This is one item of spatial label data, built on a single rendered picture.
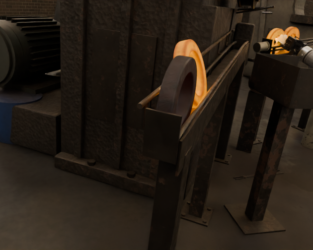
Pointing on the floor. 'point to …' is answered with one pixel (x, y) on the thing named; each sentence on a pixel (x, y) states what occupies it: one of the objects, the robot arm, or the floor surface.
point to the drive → (29, 76)
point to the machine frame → (126, 79)
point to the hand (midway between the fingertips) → (275, 39)
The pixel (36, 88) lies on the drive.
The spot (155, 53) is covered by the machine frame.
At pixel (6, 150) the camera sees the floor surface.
